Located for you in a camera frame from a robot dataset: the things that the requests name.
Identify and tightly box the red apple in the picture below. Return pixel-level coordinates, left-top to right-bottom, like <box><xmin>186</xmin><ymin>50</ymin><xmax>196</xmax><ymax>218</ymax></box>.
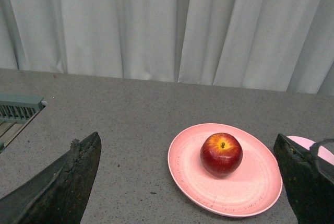
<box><xmin>200</xmin><ymin>133</ymin><xmax>243</xmax><ymax>178</ymax></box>

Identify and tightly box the green dish rack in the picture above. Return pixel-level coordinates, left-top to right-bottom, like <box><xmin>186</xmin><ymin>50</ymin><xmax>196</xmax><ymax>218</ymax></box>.
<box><xmin>1</xmin><ymin>93</ymin><xmax>47</xmax><ymax>151</ymax></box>

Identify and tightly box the white curtain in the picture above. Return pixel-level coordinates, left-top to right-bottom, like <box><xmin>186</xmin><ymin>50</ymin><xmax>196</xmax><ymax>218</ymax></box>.
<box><xmin>1</xmin><ymin>0</ymin><xmax>333</xmax><ymax>95</ymax></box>

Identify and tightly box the pink plate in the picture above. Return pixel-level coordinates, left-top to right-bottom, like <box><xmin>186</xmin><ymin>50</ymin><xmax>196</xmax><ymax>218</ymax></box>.
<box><xmin>168</xmin><ymin>123</ymin><xmax>283</xmax><ymax>217</ymax></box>

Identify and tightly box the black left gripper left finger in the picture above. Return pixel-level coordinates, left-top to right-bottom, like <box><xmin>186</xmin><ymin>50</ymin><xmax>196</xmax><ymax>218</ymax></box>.
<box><xmin>1</xmin><ymin>132</ymin><xmax>101</xmax><ymax>223</ymax></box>

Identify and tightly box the light pink bowl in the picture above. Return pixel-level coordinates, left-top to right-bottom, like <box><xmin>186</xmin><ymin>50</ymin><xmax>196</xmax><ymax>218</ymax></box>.
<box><xmin>288</xmin><ymin>136</ymin><xmax>334</xmax><ymax>165</ymax></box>

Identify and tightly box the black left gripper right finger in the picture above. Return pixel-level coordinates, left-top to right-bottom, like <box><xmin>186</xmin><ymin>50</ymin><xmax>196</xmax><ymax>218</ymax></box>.
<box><xmin>273</xmin><ymin>134</ymin><xmax>333</xmax><ymax>223</ymax></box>

